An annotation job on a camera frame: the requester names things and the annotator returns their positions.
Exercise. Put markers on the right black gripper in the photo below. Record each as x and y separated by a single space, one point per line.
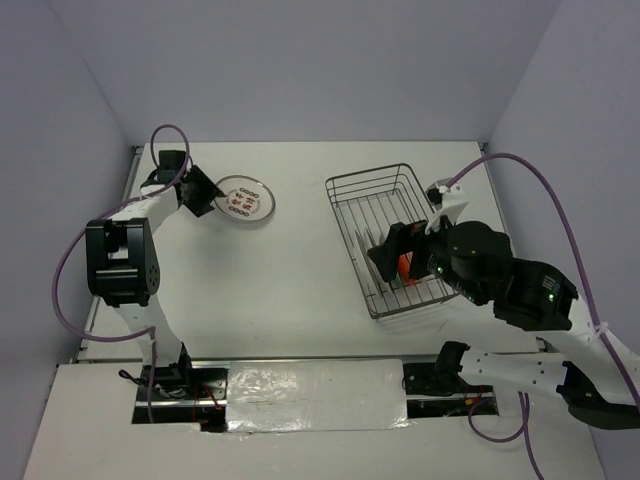
399 238

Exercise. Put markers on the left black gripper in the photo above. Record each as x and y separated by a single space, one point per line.
208 192

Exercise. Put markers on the white plate red characters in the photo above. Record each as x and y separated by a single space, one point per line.
246 200

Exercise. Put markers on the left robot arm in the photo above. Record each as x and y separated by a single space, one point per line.
123 267

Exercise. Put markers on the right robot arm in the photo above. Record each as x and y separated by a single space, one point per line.
590 370

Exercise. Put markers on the orange plate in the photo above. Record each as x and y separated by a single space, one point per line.
403 268

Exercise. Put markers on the silver tape patch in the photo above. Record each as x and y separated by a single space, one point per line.
315 396

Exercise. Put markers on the metal wire dish rack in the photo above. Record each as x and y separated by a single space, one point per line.
378 211

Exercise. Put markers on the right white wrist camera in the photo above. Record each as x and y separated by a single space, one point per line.
449 202

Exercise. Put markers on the metal mounting rail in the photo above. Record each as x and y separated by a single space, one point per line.
204 403

